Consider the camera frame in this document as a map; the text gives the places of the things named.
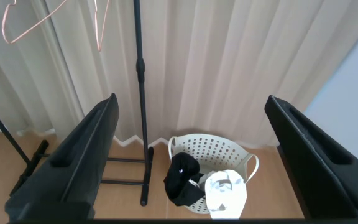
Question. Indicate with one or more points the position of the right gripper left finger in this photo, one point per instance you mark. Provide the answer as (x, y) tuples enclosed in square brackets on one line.
[(73, 174)]

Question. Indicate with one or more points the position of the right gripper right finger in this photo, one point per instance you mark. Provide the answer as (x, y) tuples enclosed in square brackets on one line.
[(315, 174)]

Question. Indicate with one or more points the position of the black shorts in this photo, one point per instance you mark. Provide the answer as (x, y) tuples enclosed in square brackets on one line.
[(180, 177)]

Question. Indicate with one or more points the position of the white laundry basket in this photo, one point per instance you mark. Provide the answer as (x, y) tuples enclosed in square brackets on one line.
[(219, 149)]

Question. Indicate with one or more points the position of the black clothes rack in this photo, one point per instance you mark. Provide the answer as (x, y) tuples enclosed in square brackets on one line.
[(139, 46)]

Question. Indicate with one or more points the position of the white garment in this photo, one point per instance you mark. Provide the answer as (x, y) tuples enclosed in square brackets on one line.
[(225, 196)]

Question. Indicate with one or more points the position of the beige curtain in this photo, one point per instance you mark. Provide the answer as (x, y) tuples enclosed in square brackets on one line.
[(216, 62)]

